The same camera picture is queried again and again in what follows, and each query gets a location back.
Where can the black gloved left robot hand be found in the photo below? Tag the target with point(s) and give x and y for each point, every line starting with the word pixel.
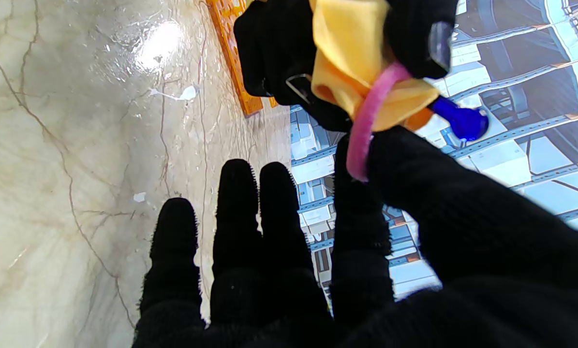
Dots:
pixel 279 53

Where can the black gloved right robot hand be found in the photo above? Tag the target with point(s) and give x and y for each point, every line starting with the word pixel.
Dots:
pixel 463 251

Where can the yellow cloth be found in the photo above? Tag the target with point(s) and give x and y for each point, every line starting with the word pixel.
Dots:
pixel 351 53

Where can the blue glass rod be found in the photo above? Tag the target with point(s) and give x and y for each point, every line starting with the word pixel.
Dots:
pixel 463 121

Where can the orange test tube rack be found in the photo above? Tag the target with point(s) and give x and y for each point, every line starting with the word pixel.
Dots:
pixel 233 58

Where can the pink rubber band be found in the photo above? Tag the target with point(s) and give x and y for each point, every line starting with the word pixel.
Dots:
pixel 366 121

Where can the printed warehouse backdrop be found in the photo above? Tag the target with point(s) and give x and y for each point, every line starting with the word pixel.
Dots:
pixel 511 145

